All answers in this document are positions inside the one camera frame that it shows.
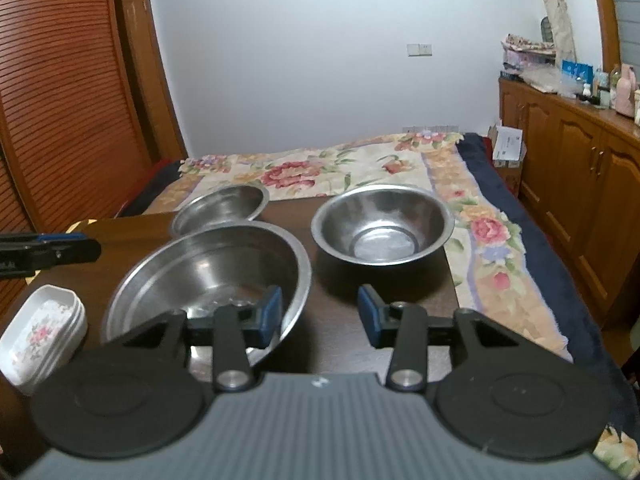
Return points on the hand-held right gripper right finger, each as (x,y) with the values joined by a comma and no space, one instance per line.
(369,315)

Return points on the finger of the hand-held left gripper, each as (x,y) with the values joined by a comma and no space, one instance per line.
(55,236)
(70,252)

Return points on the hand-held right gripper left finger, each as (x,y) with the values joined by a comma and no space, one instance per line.
(270,315)

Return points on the large steel bowl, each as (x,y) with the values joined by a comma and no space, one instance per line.
(200,265)

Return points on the louvered wooden wardrobe door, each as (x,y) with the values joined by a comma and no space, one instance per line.
(12,220)
(65,85)

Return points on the red and dark cloth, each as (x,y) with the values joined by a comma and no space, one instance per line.
(150,185)

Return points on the dark wooden table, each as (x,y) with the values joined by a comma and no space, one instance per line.
(360,170)

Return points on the plain wooden door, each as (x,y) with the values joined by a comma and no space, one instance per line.
(150,70)

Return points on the white power strip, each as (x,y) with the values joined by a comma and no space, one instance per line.
(432,129)

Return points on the white cardboard box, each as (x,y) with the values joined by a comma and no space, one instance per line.
(509,144)

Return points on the wooden cabinet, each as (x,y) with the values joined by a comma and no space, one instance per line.
(575,175)

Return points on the clear plastic bags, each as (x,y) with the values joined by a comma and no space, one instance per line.
(547,82)

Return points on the pile of folded fabric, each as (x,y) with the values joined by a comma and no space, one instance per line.
(527,55)

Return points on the blue box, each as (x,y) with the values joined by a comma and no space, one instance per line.
(576,72)

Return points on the small grey fan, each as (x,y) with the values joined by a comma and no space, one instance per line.
(548,30)

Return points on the pink bottle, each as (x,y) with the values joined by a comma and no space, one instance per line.
(626,92)

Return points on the beige patterned curtain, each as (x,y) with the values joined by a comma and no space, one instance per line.
(555,10)

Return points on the white wall switch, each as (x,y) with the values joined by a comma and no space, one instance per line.
(419,50)

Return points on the wooden window frame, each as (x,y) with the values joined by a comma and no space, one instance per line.
(607,20)

